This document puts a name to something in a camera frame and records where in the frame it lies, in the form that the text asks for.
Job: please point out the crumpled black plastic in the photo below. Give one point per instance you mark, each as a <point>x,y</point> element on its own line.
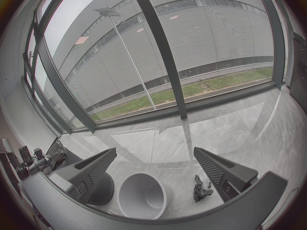
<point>200,193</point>

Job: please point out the window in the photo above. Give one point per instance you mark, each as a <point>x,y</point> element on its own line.
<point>215,44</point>

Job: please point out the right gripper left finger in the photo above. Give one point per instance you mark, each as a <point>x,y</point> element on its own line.
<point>84,174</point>

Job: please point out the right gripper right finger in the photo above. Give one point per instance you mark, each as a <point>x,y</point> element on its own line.
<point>230,176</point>

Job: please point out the white trash bin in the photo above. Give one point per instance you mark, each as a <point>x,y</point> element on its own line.
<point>134,200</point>

